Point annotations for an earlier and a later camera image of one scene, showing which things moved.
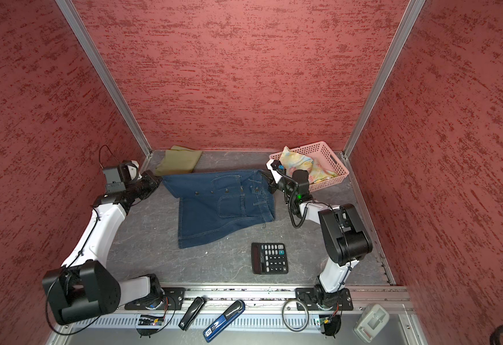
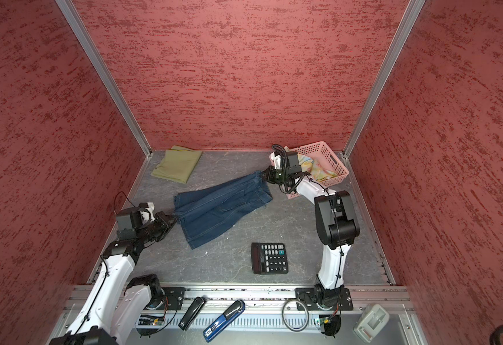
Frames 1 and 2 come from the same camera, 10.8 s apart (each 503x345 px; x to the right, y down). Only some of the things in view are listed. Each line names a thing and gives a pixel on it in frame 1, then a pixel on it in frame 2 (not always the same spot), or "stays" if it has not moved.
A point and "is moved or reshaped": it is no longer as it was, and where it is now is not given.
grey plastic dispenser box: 371,323 stays
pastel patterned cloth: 292,162 stays
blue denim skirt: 215,203 is moved or reshaped
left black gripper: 154,183 → 163,219
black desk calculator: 269,259 stays
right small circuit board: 330,325 stays
